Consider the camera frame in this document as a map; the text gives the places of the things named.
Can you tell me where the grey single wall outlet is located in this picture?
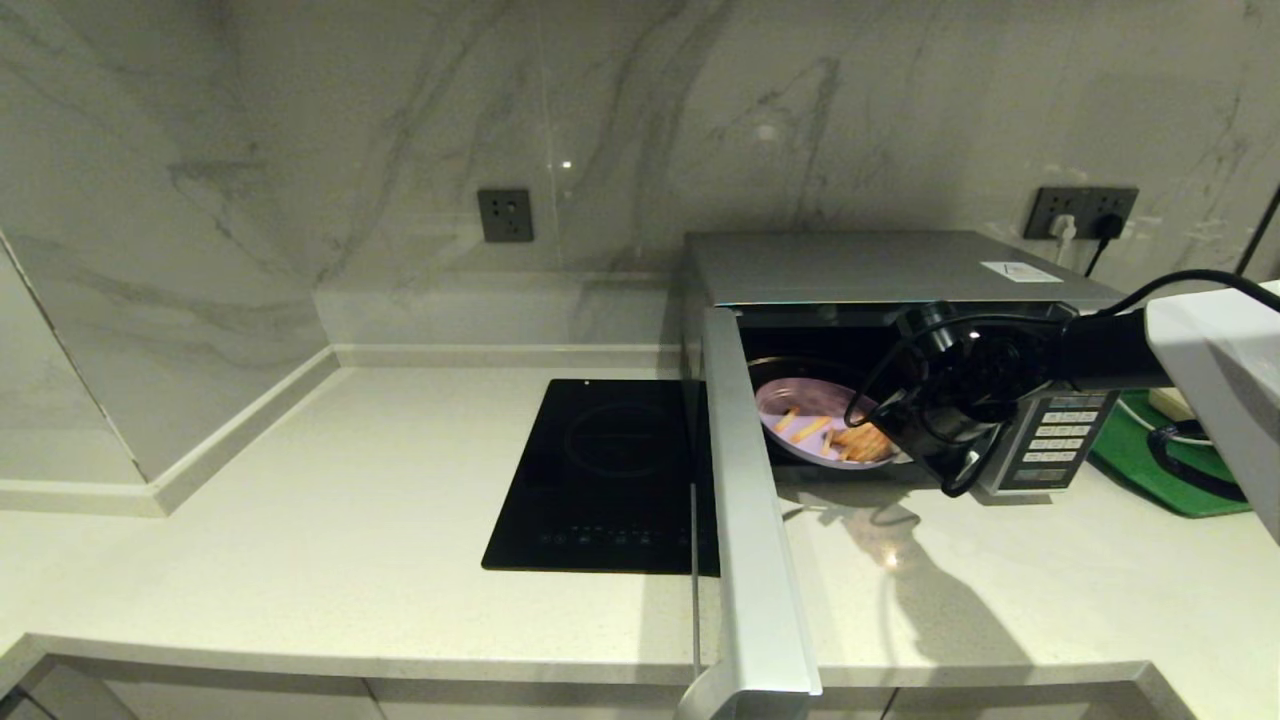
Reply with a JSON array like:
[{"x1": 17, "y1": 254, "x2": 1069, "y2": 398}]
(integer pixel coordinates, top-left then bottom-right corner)
[{"x1": 477, "y1": 188, "x2": 534, "y2": 244}]

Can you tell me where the black glass microwave door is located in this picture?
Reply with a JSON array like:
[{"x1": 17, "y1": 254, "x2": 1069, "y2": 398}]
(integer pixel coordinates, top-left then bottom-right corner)
[{"x1": 675, "y1": 305, "x2": 824, "y2": 720}]

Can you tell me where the black induction cooktop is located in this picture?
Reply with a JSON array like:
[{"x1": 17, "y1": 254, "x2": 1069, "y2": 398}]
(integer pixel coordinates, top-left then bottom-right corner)
[{"x1": 482, "y1": 378, "x2": 721, "y2": 576}]

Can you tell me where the grey double wall outlet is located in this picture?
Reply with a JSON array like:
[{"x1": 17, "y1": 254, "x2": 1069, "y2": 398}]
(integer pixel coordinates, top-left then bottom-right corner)
[{"x1": 1024, "y1": 186, "x2": 1141, "y2": 241}]

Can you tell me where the silver microwave oven body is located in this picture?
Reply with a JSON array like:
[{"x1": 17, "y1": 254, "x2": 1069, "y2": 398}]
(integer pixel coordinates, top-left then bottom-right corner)
[{"x1": 682, "y1": 230, "x2": 1129, "y2": 498}]

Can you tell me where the black power cord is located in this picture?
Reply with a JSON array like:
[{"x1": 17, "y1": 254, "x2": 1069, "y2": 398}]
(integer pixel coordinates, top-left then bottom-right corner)
[{"x1": 1083, "y1": 211, "x2": 1126, "y2": 280}]

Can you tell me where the lilac plastic plate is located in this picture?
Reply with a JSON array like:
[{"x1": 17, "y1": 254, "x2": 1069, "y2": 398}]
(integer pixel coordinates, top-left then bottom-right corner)
[{"x1": 753, "y1": 377, "x2": 909, "y2": 469}]

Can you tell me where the green plastic tray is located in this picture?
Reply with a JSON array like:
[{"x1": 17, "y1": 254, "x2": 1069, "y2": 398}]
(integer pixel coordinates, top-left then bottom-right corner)
[{"x1": 1088, "y1": 392, "x2": 1256, "y2": 519}]

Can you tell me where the white paper sheet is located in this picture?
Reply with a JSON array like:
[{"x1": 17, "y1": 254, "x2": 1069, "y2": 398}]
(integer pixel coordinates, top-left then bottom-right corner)
[{"x1": 980, "y1": 261, "x2": 1063, "y2": 284}]

